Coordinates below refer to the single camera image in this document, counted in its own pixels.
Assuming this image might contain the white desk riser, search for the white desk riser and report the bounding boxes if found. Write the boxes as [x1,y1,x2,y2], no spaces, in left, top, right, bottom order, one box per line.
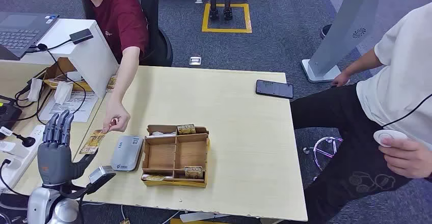
[0,18,120,99]

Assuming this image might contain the thin black remote cable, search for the thin black remote cable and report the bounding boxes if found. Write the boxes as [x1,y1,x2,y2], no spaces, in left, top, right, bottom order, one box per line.
[381,93,432,128]

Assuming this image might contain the person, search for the person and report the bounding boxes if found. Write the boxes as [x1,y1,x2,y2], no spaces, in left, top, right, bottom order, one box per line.
[53,0,150,134]
[290,2,432,224]

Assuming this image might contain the black desk device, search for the black desk device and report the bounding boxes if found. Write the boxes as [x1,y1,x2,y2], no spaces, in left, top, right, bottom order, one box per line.
[0,101,23,139]

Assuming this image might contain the person's right hand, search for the person's right hand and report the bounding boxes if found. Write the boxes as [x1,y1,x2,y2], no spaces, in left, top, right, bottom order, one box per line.
[331,72,352,88]

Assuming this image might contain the long black power cable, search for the long black power cable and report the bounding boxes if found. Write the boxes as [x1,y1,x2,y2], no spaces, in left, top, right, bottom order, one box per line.
[15,43,88,126]

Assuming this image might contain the wooden compartment box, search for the wooden compartment box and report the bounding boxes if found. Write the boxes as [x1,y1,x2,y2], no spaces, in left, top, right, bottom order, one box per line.
[141,124,211,188]

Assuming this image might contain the chrome chair base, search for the chrome chair base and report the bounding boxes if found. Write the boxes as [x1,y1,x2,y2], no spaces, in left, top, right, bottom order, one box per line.
[303,136,343,172]

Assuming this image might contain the black smartphone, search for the black smartphone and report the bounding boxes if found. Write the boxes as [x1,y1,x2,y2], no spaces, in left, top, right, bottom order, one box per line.
[255,79,294,100]

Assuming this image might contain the black cable with plug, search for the black cable with plug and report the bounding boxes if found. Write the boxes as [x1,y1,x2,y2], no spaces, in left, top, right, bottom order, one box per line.
[0,159,21,196]

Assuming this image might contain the white paper packet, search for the white paper packet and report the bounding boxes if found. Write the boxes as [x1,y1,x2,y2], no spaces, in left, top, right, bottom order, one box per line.
[27,77,44,102]
[53,81,74,105]

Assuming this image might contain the white round remote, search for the white round remote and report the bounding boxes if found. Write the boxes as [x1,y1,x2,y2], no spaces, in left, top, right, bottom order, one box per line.
[372,129,409,148]

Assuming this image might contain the printed paper sheet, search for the printed paper sheet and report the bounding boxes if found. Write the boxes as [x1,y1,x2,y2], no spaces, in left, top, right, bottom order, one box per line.
[38,91,99,123]

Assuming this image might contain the person's left hand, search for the person's left hand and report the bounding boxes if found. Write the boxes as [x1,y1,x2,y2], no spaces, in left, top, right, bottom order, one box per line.
[377,138,432,179]
[102,101,131,134]

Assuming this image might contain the white plug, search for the white plug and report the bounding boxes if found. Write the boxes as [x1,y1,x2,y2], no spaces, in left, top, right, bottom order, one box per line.
[0,141,17,153]

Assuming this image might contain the stack of MOTEL cards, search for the stack of MOTEL cards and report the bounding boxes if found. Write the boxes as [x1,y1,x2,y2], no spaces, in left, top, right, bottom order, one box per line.
[105,75,118,93]

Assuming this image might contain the white power strip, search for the white power strip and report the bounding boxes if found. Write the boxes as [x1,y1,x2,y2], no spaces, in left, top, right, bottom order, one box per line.
[0,124,46,190]

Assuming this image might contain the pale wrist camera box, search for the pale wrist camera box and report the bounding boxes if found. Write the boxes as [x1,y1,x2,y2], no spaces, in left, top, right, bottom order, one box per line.
[88,165,117,195]

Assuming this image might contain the dark grey laptop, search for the dark grey laptop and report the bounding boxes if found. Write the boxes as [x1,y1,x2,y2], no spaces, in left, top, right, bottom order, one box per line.
[0,11,60,61]

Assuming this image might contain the brown cardboard box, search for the brown cardboard box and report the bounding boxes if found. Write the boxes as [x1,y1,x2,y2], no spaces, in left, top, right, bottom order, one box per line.
[43,57,94,93]

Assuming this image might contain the white kiosk stand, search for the white kiosk stand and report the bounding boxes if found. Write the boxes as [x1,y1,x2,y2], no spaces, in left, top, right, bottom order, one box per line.
[301,0,387,83]

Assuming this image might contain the black hub cable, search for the black hub cable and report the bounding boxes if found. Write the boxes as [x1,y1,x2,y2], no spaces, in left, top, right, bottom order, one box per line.
[26,39,73,53]

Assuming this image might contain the yellow tape square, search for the yellow tape square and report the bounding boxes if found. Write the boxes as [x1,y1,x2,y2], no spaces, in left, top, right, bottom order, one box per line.
[201,3,253,34]

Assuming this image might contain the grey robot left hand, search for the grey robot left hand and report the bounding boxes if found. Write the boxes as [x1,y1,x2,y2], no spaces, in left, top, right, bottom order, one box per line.
[37,110,99,187]

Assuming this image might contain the black office chair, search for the black office chair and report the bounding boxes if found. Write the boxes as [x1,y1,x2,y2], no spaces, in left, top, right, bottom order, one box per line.
[83,0,174,67]

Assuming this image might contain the grey card reader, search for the grey card reader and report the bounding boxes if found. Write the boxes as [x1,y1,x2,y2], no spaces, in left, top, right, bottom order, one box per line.
[111,135,145,172]

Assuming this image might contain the black adapter hub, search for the black adapter hub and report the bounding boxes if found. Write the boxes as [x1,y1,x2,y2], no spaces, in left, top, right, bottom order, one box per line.
[69,28,94,45]

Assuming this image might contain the black humanoid robot legs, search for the black humanoid robot legs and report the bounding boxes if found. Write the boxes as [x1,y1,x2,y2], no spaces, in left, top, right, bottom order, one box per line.
[208,0,234,21]

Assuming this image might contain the black plug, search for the black plug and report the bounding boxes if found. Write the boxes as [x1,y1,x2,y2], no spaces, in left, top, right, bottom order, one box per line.
[13,132,37,148]

